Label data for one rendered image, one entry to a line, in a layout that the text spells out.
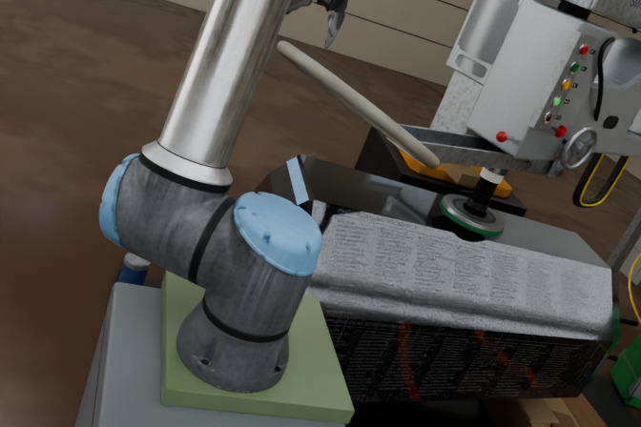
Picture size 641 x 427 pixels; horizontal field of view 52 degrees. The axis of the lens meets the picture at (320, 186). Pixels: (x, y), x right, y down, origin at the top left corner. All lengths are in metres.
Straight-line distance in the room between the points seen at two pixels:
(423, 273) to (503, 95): 0.58
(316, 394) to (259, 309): 0.21
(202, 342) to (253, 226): 0.22
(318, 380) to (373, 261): 0.84
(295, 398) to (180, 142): 0.45
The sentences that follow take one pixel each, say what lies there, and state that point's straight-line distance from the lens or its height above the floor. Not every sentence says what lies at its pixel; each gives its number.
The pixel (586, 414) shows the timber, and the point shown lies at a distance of 3.16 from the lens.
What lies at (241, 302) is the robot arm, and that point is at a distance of 1.01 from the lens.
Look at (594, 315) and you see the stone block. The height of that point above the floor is 0.70.
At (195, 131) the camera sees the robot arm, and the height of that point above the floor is 1.23.
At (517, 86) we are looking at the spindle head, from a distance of 2.02.
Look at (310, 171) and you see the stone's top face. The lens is 2.12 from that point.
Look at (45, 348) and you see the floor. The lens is 2.43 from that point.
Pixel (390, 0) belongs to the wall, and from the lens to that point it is 8.45.
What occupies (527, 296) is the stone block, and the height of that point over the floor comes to 0.72.
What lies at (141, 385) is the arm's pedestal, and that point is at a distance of 1.10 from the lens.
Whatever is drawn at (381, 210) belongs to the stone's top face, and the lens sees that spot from 2.05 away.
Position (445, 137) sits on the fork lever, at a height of 1.11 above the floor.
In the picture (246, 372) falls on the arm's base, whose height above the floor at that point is 0.92.
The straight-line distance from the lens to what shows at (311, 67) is 1.43.
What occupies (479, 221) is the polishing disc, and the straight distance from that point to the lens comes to 2.14.
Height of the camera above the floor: 1.59
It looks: 22 degrees down
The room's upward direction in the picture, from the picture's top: 21 degrees clockwise
